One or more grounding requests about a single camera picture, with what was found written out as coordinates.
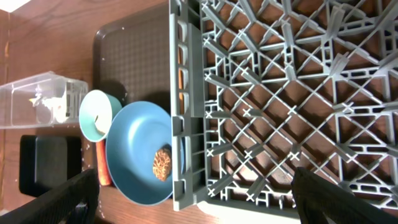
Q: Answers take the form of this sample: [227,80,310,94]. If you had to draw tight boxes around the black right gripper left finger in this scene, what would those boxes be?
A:
[1,169,100,224]

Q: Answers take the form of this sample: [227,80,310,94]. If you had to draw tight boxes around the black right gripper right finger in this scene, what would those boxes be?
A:
[291,167,389,223]

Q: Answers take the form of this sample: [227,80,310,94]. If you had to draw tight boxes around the orange carrot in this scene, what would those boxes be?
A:
[96,140,112,186]

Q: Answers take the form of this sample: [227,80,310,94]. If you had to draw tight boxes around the brown food scrap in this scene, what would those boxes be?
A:
[152,148,172,182]

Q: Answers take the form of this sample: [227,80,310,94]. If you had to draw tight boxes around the light blue rice bowl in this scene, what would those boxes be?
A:
[79,90,122,142]

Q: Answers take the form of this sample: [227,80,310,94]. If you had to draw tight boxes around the blue plate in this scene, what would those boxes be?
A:
[106,101,173,206]

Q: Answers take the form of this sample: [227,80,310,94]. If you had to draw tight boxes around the white tissue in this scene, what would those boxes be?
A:
[29,93,68,123]

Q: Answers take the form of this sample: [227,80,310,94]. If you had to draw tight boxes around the grey dishwasher rack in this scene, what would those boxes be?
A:
[169,0,397,219]

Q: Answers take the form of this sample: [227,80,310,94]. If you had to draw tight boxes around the black bin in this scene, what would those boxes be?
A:
[19,135,82,197]

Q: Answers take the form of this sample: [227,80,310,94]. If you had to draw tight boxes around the clear plastic bin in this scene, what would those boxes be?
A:
[1,72,88,129]

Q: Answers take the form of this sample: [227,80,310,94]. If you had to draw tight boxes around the brown serving tray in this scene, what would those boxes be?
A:
[93,3,170,111]

